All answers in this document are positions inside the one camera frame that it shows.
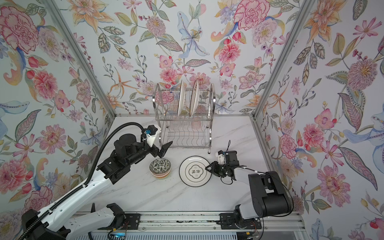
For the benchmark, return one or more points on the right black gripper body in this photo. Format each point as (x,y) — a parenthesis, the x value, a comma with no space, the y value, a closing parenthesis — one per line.
(221,168)

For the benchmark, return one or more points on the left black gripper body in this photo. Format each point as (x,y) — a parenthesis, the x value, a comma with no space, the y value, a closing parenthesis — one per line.
(154,149)

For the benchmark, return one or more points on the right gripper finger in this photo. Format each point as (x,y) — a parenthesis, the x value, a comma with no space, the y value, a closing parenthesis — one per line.
(213,165)
(212,171)

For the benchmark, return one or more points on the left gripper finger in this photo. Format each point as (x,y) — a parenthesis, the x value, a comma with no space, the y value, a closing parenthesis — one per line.
(156,152)
(164,149)

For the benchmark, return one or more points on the red patterned bowl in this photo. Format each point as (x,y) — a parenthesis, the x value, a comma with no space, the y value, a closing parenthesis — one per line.
(160,167)

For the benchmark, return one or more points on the white plate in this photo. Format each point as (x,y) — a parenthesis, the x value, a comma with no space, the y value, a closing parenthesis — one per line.
(181,98)
(193,173)

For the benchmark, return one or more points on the orange white bowl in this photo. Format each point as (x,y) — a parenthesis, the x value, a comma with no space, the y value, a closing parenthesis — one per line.
(161,177)

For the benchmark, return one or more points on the pink tinted glass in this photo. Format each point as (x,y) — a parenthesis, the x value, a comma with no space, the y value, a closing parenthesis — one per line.
(196,124)

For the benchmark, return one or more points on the patterned plate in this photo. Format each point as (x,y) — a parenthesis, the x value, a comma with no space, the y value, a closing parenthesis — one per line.
(194,98)

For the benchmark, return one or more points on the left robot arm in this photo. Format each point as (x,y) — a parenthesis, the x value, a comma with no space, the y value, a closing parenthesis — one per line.
(56,221)

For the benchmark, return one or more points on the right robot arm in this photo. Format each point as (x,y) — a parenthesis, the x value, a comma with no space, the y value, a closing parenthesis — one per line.
(270,198)

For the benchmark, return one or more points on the chrome two-tier dish rack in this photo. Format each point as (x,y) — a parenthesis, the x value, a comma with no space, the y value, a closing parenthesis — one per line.
(178,129)

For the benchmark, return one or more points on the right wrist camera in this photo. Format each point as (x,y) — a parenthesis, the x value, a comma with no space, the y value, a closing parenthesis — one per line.
(221,157)

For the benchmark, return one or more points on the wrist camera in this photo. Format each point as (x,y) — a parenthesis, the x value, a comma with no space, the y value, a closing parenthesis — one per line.
(152,132)
(221,157)

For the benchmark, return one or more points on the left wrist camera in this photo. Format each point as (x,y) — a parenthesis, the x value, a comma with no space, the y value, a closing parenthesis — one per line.
(152,132)

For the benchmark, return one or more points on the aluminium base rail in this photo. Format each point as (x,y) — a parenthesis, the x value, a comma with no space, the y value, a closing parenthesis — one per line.
(202,226)

